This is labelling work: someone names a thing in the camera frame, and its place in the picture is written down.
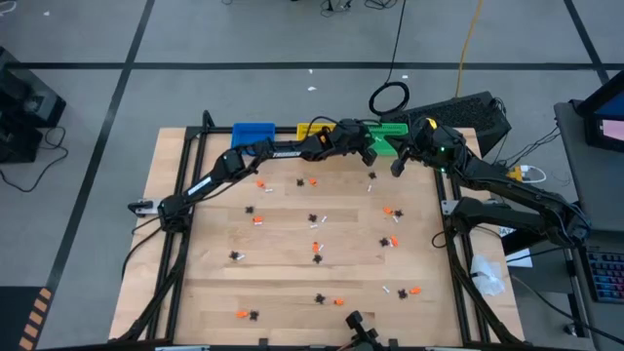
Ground black computer tower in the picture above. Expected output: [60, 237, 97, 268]
[379, 91, 513, 157]

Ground black cable bundle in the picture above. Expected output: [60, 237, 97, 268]
[319, 0, 391, 14]

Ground white paper sheet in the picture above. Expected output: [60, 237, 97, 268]
[497, 224, 533, 269]

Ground grey desk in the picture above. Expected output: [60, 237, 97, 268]
[554, 99, 624, 233]

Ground white crumpled plastic bag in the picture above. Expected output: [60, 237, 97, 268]
[469, 253, 507, 297]

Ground black computer monitor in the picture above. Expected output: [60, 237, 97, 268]
[577, 70, 624, 152]

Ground yellow cable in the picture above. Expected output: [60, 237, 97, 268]
[454, 0, 485, 98]

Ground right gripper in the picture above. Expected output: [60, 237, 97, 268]
[387, 119, 443, 176]

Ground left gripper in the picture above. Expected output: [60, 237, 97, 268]
[331, 119, 386, 167]

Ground black coiled cable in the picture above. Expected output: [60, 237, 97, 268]
[368, 0, 411, 117]

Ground blue plastic basket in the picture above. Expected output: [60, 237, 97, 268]
[230, 122, 277, 156]

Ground black floor cable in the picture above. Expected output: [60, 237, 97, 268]
[0, 125, 69, 194]

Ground green plastic basket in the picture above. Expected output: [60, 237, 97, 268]
[365, 122, 410, 157]

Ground black mat orange stripes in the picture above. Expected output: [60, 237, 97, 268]
[0, 285, 54, 351]

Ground backlit keyboard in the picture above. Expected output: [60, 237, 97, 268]
[584, 245, 624, 306]

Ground yellow plastic basket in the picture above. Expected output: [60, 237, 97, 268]
[296, 122, 337, 140]

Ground black equipment case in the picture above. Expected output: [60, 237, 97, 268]
[0, 46, 68, 165]

